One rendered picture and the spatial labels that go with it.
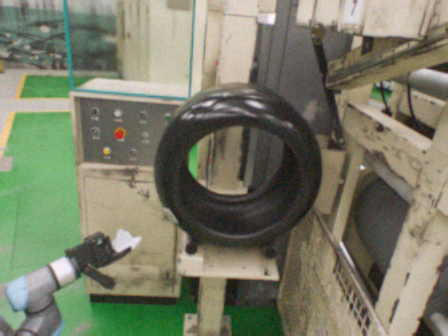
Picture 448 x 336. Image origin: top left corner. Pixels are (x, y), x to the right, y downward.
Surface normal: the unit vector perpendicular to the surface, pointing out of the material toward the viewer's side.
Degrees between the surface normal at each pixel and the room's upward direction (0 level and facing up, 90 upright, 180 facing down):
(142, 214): 90
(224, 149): 90
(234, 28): 90
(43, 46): 90
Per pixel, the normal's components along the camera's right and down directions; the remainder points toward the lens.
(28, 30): 0.41, 0.40
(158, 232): 0.04, 0.40
